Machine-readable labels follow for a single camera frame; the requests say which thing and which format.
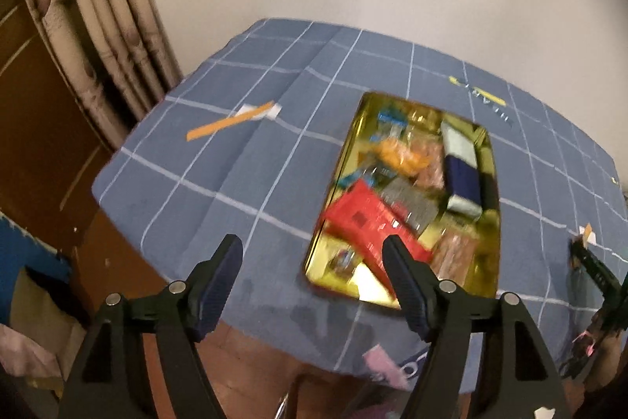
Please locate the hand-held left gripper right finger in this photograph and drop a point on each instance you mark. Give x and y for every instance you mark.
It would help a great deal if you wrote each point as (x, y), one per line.
(407, 286)

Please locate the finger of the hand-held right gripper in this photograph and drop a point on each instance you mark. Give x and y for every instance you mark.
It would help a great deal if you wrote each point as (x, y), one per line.
(596, 269)

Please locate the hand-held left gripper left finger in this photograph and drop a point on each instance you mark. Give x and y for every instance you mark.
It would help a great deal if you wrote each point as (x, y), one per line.
(221, 286)

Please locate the peanut bar blue edge wrapper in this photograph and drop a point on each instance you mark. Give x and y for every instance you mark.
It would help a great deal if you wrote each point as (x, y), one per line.
(458, 252)

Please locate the grey brown snack packet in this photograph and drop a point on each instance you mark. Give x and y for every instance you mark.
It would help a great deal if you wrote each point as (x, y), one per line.
(412, 203)

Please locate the red snack packet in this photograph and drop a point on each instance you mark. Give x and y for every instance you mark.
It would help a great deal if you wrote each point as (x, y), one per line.
(363, 213)

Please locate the navy and white snack packet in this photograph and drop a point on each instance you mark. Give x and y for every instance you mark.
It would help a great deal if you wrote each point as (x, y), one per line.
(463, 176)

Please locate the orange snack bag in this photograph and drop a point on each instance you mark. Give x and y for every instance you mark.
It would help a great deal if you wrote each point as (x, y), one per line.
(397, 154)

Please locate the blue clip snack packet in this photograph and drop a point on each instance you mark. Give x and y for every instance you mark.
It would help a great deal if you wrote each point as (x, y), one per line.
(390, 120)

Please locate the gold tin box red sides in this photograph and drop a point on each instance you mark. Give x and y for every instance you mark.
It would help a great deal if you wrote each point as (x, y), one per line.
(363, 119)

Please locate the blue checked tablecloth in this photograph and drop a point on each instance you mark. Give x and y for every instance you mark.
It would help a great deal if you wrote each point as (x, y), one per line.
(245, 183)

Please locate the white paper slip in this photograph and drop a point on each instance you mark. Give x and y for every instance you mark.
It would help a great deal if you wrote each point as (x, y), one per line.
(272, 110)

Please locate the blue sheet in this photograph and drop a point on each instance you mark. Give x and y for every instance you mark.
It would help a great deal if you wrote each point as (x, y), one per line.
(24, 252)

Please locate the pink cloth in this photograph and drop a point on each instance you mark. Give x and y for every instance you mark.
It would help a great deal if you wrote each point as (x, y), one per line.
(19, 350)

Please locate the beige patterned curtain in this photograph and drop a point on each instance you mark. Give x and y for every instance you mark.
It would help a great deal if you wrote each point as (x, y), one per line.
(98, 31)

